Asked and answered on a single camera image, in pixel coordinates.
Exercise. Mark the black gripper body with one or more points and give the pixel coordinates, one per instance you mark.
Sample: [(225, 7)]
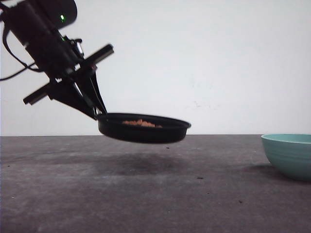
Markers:
[(62, 59)]

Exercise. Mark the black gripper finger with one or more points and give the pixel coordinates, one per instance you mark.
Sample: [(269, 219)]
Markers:
[(69, 95), (90, 91)]

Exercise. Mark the black frying pan green handle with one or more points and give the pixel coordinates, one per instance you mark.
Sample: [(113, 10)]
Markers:
[(173, 130)]

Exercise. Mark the brown beef cubes pile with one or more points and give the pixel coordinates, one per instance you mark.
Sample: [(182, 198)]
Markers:
[(141, 122)]

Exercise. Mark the mint green bowl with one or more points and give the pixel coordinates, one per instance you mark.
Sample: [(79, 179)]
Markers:
[(289, 153)]

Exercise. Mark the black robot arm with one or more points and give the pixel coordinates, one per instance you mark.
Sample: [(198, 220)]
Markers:
[(31, 20)]

